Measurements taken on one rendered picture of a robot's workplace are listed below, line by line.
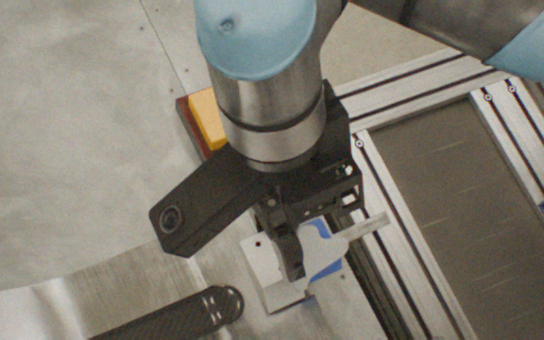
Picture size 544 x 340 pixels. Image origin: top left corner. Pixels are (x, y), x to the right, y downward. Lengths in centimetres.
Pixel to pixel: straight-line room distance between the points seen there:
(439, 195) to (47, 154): 84
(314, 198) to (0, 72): 49
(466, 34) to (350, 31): 150
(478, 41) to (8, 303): 48
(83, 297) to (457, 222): 94
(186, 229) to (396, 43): 143
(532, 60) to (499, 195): 115
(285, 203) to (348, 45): 139
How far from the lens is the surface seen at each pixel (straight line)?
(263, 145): 81
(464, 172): 194
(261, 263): 102
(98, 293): 107
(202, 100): 121
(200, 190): 90
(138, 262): 108
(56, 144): 123
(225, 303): 107
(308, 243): 96
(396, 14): 80
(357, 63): 225
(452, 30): 79
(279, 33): 72
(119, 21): 131
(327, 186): 90
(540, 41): 78
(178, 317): 107
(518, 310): 186
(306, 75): 77
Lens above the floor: 188
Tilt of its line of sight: 63 degrees down
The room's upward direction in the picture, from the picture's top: 11 degrees clockwise
